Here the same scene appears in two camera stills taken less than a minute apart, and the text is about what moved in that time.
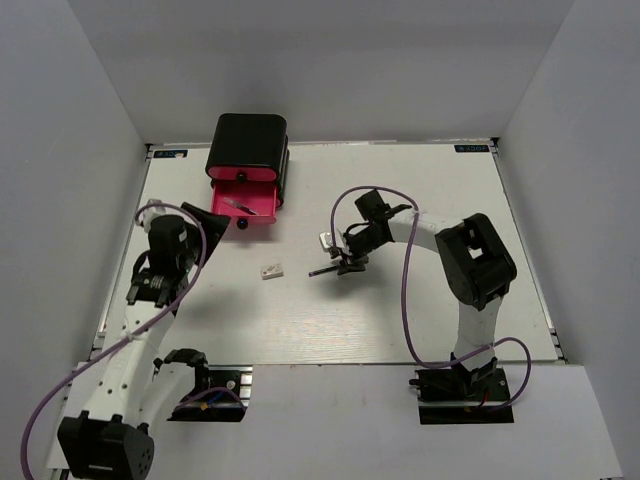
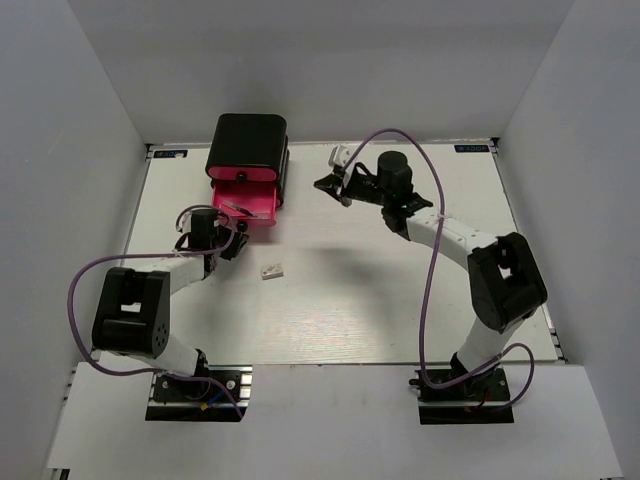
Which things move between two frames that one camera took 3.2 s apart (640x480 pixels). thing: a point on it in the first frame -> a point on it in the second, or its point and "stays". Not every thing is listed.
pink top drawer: (243, 173) stays
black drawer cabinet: (246, 140) stays
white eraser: (272, 272) stays
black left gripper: (214, 224) -> (238, 241)
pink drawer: (245, 202) stays
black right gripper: (351, 267) -> (333, 185)
